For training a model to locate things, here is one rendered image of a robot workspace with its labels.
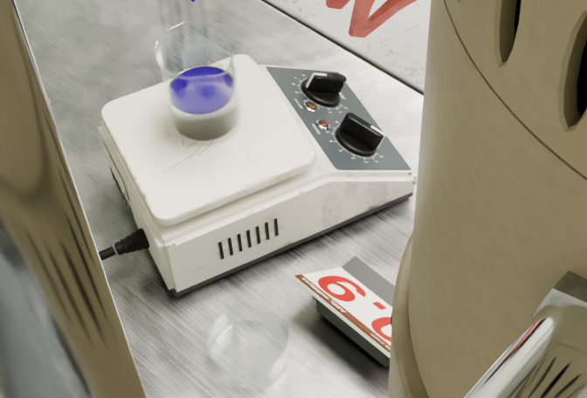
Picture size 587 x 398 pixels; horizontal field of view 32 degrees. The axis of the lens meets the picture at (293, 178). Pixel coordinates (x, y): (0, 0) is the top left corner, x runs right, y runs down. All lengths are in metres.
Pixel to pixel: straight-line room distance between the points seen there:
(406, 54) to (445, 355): 0.74
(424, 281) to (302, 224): 0.58
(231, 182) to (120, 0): 0.33
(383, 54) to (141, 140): 0.26
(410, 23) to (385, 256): 0.25
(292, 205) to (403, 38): 0.25
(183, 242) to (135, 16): 0.31
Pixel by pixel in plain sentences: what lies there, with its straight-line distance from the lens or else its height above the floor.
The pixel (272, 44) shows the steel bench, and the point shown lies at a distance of 0.90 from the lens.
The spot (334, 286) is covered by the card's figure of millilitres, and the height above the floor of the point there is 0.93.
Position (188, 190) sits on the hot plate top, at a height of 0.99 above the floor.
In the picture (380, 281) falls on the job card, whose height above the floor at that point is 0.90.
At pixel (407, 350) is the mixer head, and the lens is 0.18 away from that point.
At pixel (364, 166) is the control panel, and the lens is 0.74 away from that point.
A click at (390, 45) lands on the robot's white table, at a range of 0.90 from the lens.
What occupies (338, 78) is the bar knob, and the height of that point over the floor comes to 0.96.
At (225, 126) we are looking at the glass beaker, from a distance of 0.70.
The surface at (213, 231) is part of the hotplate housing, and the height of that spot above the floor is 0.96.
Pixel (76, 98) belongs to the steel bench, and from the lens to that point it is 0.88.
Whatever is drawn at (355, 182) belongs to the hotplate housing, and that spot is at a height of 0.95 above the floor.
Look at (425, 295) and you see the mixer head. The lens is 0.16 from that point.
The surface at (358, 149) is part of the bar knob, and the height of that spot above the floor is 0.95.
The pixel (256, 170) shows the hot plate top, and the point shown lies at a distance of 0.69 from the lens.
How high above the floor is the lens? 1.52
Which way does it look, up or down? 51 degrees down
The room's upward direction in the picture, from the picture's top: 4 degrees counter-clockwise
